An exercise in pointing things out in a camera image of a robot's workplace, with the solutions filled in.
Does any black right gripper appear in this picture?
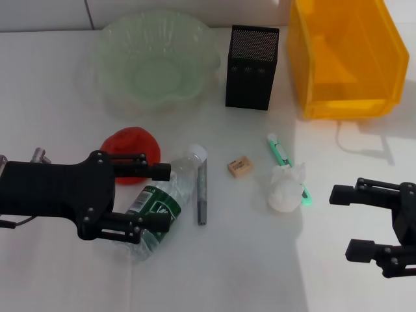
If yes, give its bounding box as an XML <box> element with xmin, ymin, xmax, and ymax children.
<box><xmin>329</xmin><ymin>177</ymin><xmax>416</xmax><ymax>279</ymax></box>

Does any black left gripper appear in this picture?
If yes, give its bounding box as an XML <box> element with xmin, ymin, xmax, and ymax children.
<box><xmin>0</xmin><ymin>150</ymin><xmax>172</xmax><ymax>245</ymax></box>

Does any green label water bottle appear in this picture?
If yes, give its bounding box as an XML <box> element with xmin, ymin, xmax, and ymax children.
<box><xmin>112</xmin><ymin>144</ymin><xmax>208</xmax><ymax>266</ymax></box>

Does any grey glitter pen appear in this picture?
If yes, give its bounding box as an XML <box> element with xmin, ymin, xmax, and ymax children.
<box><xmin>196</xmin><ymin>159</ymin><xmax>209</xmax><ymax>227</ymax></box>

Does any red orange fruit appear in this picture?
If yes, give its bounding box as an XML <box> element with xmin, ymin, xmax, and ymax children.
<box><xmin>99</xmin><ymin>126</ymin><xmax>163</xmax><ymax>186</ymax></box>

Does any white paper ball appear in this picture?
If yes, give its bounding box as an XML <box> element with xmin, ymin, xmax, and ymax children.
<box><xmin>266</xmin><ymin>161</ymin><xmax>307</xmax><ymax>213</ymax></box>

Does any tan rubber eraser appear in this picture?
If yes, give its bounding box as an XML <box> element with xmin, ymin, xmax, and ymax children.
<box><xmin>226</xmin><ymin>156</ymin><xmax>255</xmax><ymax>179</ymax></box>

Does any green utility knife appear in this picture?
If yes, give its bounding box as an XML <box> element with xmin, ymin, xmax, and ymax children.
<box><xmin>266</xmin><ymin>132</ymin><xmax>313</xmax><ymax>209</ymax></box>

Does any green glass fruit plate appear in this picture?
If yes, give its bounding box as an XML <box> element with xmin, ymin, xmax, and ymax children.
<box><xmin>94</xmin><ymin>9</ymin><xmax>222</xmax><ymax>115</ymax></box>

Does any black mesh pen holder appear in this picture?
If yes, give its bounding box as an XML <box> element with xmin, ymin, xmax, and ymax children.
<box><xmin>225</xmin><ymin>25</ymin><xmax>280</xmax><ymax>112</ymax></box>

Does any yellow plastic bin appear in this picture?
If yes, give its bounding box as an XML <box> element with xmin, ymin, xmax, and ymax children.
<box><xmin>286</xmin><ymin>0</ymin><xmax>410</xmax><ymax>121</ymax></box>

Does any silver left wrist stud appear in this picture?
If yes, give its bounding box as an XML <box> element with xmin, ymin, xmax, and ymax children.
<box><xmin>31</xmin><ymin>147</ymin><xmax>53</xmax><ymax>164</ymax></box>

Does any left arm grey cable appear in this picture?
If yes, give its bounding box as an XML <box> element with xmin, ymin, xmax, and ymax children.
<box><xmin>0</xmin><ymin>215</ymin><xmax>34</xmax><ymax>229</ymax></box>

